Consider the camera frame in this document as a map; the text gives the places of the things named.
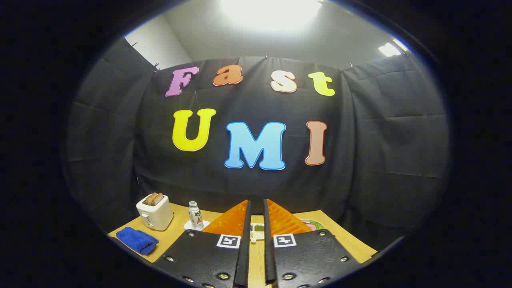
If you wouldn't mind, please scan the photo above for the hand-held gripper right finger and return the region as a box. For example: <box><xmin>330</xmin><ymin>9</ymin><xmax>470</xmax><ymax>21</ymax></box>
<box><xmin>263</xmin><ymin>198</ymin><xmax>361</xmax><ymax>288</ymax></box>

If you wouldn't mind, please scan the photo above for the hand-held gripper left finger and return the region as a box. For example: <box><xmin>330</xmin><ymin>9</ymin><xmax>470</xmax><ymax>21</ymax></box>
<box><xmin>153</xmin><ymin>199</ymin><xmax>252</xmax><ymax>288</ymax></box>

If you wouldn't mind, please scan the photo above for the white divided dish with beans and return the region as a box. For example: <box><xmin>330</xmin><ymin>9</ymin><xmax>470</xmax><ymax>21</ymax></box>
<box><xmin>250</xmin><ymin>223</ymin><xmax>265</xmax><ymax>244</ymax></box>

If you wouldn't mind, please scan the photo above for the white square coaster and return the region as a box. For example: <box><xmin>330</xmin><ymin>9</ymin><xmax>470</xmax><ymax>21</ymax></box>
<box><xmin>184</xmin><ymin>219</ymin><xmax>210</xmax><ymax>232</ymax></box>

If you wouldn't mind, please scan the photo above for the white plate with food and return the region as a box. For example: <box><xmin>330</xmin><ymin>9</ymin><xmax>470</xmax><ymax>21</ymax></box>
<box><xmin>300</xmin><ymin>219</ymin><xmax>326</xmax><ymax>232</ymax></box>

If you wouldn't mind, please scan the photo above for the small bottle green red label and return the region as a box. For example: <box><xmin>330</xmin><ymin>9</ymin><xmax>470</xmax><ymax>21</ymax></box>
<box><xmin>188</xmin><ymin>201</ymin><xmax>203</xmax><ymax>229</ymax></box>

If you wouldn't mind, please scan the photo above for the white toaster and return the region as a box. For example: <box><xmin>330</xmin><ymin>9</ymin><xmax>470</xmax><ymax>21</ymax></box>
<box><xmin>136</xmin><ymin>193</ymin><xmax>174</xmax><ymax>231</ymax></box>

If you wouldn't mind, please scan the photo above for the blue folded cloth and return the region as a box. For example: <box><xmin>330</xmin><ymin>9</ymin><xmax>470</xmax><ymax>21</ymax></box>
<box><xmin>116</xmin><ymin>227</ymin><xmax>159</xmax><ymax>256</ymax></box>

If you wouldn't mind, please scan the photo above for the ceiling light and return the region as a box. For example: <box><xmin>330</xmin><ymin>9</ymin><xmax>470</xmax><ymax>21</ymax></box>
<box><xmin>378</xmin><ymin>38</ymin><xmax>409</xmax><ymax>57</ymax></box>

